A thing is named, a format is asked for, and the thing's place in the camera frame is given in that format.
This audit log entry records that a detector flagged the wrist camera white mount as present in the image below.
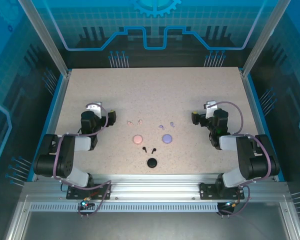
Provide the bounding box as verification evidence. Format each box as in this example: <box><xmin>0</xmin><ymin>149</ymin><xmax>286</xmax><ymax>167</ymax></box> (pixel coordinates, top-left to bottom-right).
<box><xmin>86</xmin><ymin>101</ymin><xmax>103</xmax><ymax>118</ymax></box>
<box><xmin>205</xmin><ymin>100</ymin><xmax>219</xmax><ymax>120</ymax></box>

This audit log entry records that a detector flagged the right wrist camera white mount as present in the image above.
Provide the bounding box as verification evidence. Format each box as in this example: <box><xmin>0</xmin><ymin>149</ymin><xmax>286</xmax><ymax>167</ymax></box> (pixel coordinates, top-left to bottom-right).
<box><xmin>205</xmin><ymin>100</ymin><xmax>219</xmax><ymax>120</ymax></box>

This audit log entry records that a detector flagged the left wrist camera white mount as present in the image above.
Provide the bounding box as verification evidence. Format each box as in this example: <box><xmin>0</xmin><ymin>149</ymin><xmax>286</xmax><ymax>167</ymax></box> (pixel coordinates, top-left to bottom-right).
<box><xmin>86</xmin><ymin>101</ymin><xmax>103</xmax><ymax>118</ymax></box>

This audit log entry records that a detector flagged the aluminium frame post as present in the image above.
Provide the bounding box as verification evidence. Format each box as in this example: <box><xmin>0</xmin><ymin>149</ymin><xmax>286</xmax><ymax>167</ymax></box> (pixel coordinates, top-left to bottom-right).
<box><xmin>17</xmin><ymin>0</ymin><xmax>72</xmax><ymax>77</ymax></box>
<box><xmin>241</xmin><ymin>0</ymin><xmax>292</xmax><ymax>77</ymax></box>

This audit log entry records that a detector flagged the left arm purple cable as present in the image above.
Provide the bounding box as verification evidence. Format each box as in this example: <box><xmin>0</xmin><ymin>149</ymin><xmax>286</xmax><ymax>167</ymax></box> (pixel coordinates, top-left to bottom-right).
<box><xmin>52</xmin><ymin>103</ymin><xmax>113</xmax><ymax>218</ymax></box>

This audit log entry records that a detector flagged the cable connector with LEDs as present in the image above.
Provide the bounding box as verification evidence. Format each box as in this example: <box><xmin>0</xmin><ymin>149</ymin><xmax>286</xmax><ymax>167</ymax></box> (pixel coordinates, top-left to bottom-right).
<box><xmin>79</xmin><ymin>198</ymin><xmax>91</xmax><ymax>210</ymax></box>
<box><xmin>223</xmin><ymin>201</ymin><xmax>241</xmax><ymax>210</ymax></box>

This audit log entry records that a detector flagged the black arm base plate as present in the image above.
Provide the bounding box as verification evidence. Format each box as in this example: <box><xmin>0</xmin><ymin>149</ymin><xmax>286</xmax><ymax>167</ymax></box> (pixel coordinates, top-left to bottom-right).
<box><xmin>66</xmin><ymin>183</ymin><xmax>113</xmax><ymax>201</ymax></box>
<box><xmin>199</xmin><ymin>182</ymin><xmax>246</xmax><ymax>201</ymax></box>

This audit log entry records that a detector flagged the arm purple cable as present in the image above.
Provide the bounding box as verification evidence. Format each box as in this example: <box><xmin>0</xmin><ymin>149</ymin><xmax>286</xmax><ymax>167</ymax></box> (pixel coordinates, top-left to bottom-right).
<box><xmin>207</xmin><ymin>100</ymin><xmax>271</xmax><ymax>217</ymax></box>
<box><xmin>52</xmin><ymin>103</ymin><xmax>113</xmax><ymax>218</ymax></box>

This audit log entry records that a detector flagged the aluminium front mounting rail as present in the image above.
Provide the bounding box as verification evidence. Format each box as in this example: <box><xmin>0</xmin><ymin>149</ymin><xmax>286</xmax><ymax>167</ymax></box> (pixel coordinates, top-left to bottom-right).
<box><xmin>22</xmin><ymin>173</ymin><xmax>290</xmax><ymax>203</ymax></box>

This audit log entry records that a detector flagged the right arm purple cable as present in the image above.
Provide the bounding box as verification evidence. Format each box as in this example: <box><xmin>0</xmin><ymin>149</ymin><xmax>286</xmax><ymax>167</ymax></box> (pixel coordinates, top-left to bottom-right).
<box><xmin>207</xmin><ymin>100</ymin><xmax>271</xmax><ymax>217</ymax></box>

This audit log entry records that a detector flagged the blue trimmed aluminium side rail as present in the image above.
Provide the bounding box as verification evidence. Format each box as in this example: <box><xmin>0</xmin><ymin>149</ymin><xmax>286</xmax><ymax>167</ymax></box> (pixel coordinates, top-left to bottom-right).
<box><xmin>27</xmin><ymin>69</ymin><xmax>73</xmax><ymax>182</ymax></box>
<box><xmin>239</xmin><ymin>67</ymin><xmax>286</xmax><ymax>182</ymax></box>

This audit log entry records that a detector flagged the slotted grey cable duct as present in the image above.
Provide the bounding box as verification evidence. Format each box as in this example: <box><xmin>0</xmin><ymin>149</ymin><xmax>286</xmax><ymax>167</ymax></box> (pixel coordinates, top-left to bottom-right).
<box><xmin>29</xmin><ymin>202</ymin><xmax>220</xmax><ymax>213</ymax></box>

